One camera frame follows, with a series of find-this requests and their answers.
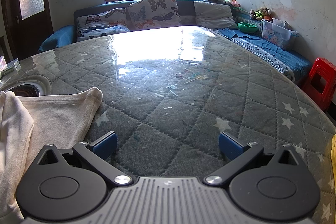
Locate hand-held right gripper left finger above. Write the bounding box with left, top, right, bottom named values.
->
left=37, top=131, right=132, bottom=187

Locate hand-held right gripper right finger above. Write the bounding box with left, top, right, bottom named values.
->
left=204, top=131, right=300, bottom=186

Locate cream knit garment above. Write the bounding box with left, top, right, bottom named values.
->
left=0, top=87, right=103, bottom=224

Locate blue patterned blanket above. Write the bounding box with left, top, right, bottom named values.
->
left=218, top=27, right=313, bottom=81

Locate red plastic stool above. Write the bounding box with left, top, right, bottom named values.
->
left=302, top=57, right=336, bottom=111

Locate large clear storage box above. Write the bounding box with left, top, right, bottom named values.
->
left=261, top=20, right=300, bottom=51

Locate green plastic basin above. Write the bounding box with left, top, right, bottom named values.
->
left=238, top=22, right=258, bottom=33

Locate green white pack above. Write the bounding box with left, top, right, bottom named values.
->
left=2, top=60, right=21, bottom=74

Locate small clear storage box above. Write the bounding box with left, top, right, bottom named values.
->
left=272, top=18, right=290, bottom=29

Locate grey pillow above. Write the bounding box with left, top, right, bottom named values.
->
left=193, top=1, right=238, bottom=30

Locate dark wooden door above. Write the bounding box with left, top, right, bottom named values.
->
left=0, top=0, right=54, bottom=62

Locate large butterfly print pillow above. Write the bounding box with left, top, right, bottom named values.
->
left=127, top=0, right=182, bottom=31

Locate blue sofa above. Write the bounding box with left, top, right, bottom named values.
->
left=38, top=0, right=313, bottom=83

